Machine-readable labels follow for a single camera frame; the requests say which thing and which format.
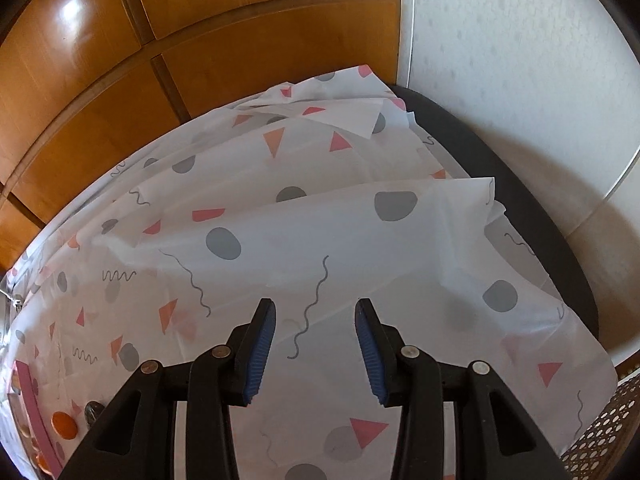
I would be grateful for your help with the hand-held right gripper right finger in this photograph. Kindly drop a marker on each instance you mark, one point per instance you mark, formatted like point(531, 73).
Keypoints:
point(372, 360)

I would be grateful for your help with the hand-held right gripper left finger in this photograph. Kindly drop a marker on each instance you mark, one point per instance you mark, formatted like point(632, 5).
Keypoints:
point(257, 360)

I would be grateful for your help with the pink-edged shallow box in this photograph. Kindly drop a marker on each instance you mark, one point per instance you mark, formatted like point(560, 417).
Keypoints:
point(35, 412)

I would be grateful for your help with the white patterned tablecloth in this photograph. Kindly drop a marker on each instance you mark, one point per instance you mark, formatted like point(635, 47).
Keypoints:
point(300, 230)

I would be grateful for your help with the small dark fruit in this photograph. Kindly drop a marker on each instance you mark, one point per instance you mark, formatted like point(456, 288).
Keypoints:
point(92, 412)

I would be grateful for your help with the orange tangerine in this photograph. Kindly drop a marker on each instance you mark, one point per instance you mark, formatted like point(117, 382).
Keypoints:
point(64, 424)

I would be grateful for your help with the dark round table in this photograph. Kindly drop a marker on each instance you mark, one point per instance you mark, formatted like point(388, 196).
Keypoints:
point(525, 200)

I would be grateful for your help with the woven rattan chair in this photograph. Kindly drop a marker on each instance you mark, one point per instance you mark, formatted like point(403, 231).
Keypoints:
point(600, 430)

